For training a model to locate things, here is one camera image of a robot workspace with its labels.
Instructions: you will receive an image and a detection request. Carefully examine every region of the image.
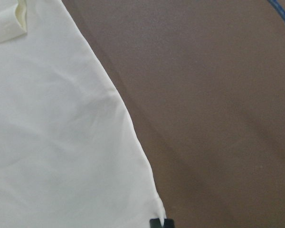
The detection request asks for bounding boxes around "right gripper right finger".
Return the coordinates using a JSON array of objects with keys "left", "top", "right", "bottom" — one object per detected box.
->
[{"left": 163, "top": 218, "right": 174, "bottom": 228}]

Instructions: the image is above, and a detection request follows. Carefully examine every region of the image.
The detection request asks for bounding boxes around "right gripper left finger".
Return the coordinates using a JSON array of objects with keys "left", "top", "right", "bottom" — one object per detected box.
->
[{"left": 149, "top": 218, "right": 162, "bottom": 228}]

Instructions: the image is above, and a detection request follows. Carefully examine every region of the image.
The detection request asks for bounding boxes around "cream long-sleeve cat shirt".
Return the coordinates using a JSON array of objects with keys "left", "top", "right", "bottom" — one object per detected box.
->
[{"left": 0, "top": 0, "right": 166, "bottom": 228}]

